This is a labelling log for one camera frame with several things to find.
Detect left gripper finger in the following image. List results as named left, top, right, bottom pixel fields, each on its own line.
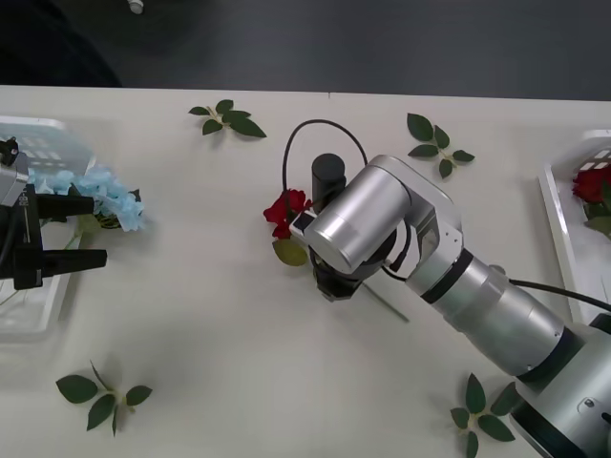
left=12, top=247, right=108, bottom=291
left=33, top=184, right=95, bottom=225

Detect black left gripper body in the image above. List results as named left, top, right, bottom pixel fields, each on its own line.
left=0, top=183, right=45, bottom=282

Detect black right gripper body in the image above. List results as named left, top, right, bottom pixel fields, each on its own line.
left=309, top=250, right=383, bottom=303

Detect red rose with green stem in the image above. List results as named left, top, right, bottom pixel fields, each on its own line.
left=263, top=188, right=411, bottom=323
left=571, top=164, right=611, bottom=239

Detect shallow white box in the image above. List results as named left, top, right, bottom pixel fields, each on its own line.
left=0, top=115, right=104, bottom=343
left=537, top=129, right=611, bottom=325

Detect loose green leaf twig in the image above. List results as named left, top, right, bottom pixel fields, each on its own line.
left=450, top=372, right=520, bottom=458
left=188, top=98, right=267, bottom=140
left=55, top=361, right=154, bottom=438
left=407, top=113, right=476, bottom=180

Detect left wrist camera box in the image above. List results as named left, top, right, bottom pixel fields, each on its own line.
left=0, top=164, right=31, bottom=207

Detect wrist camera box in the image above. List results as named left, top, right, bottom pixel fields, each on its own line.
left=0, top=164, right=31, bottom=207
left=288, top=209, right=320, bottom=247

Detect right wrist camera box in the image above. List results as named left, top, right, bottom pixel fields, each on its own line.
left=288, top=209, right=320, bottom=247

